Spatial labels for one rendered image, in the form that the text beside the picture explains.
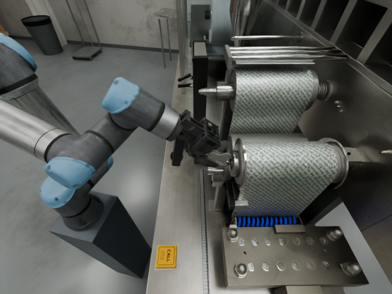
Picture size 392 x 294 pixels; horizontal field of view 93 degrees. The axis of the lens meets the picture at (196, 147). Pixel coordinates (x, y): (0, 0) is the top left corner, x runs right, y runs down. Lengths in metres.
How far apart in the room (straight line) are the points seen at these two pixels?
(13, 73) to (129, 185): 1.55
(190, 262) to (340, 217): 1.69
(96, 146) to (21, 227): 1.95
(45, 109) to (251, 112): 0.65
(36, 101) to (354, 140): 0.93
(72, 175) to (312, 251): 0.69
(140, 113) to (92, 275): 1.59
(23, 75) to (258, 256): 0.86
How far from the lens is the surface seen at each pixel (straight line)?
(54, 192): 0.79
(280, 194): 0.61
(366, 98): 0.68
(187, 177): 0.93
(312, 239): 0.77
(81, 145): 0.44
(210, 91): 0.66
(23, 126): 0.50
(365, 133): 0.67
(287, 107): 0.68
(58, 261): 2.02
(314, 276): 0.74
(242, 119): 0.67
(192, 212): 0.85
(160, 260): 0.78
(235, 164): 0.51
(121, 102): 0.40
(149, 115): 0.40
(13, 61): 0.73
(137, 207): 1.93
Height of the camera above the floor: 1.68
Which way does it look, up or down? 47 degrees down
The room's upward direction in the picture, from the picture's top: straight up
